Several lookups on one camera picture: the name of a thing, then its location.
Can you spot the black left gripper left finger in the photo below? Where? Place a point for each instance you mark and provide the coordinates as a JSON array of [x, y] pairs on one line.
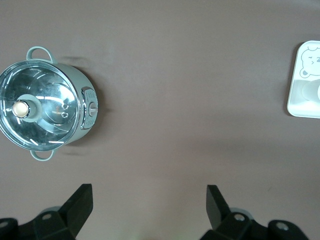
[[75, 212]]

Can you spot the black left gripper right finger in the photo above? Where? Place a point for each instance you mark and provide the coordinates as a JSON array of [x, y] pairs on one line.
[[217, 212]]

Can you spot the glass pot lid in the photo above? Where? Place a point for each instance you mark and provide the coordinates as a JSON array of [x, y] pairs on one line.
[[50, 100]]

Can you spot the pale green electric pot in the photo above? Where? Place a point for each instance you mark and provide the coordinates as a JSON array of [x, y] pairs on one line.
[[75, 75]]

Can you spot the white bear print tray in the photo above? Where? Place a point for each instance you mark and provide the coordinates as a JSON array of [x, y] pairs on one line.
[[297, 100]]

